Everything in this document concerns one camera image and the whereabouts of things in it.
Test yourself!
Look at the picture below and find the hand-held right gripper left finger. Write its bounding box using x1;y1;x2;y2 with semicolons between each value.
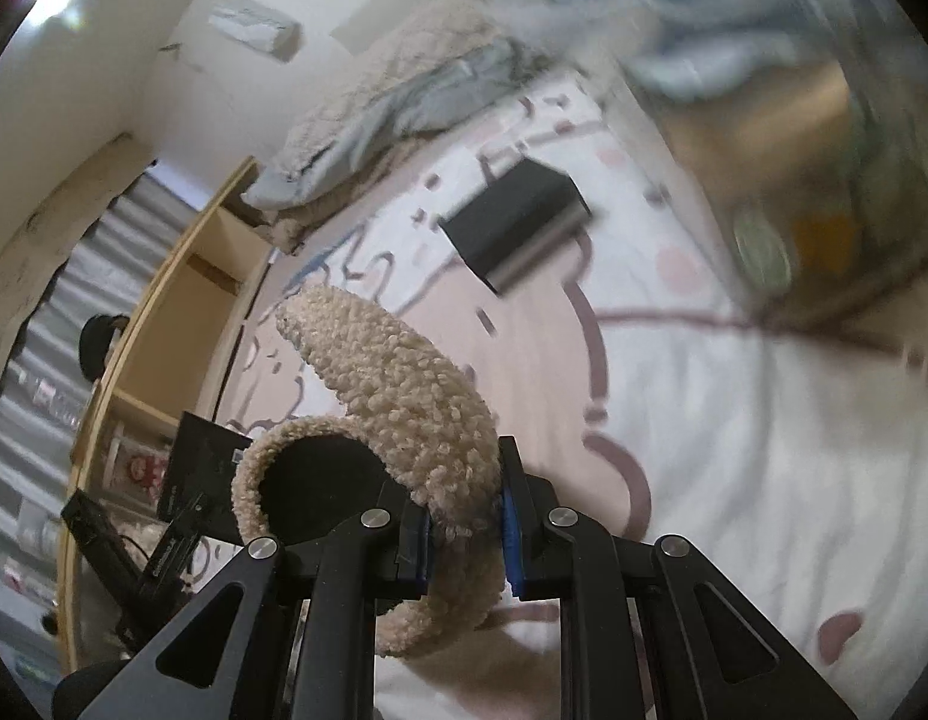
74;476;439;720

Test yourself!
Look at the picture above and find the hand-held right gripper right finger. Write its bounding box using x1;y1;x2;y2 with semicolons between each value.
495;435;862;720

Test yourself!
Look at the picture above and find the beige fleece slipper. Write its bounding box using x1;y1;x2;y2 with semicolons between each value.
231;281;506;657

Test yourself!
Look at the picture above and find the clear plastic storage box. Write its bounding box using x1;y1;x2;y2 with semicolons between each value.
614;0;928;338

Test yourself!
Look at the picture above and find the red white figurine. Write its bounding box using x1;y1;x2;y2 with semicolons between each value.
122;450;169;496

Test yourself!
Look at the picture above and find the grey curtain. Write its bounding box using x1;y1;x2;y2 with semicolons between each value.
0;165;202;691

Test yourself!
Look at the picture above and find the dark round object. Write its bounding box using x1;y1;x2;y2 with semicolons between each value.
80;313;133;377

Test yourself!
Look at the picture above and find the wooden headboard shelf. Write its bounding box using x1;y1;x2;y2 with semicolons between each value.
62;156;285;676

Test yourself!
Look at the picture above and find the black box with silver side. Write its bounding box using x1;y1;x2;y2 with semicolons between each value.
437;159;594;297

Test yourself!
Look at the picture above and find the grey quilted duvet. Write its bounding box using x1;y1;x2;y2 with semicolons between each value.
242;0;577;211

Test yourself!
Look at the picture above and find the cardboard box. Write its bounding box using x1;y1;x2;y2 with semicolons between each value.
659;60;855;203

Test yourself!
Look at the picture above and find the white bed headboard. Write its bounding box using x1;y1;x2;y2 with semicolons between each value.
329;0;465;53

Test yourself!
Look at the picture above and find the light blue cloth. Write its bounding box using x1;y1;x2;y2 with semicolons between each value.
629;0;817;98

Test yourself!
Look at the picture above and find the white wall air conditioner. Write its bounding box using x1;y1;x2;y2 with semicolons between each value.
207;0;301;62

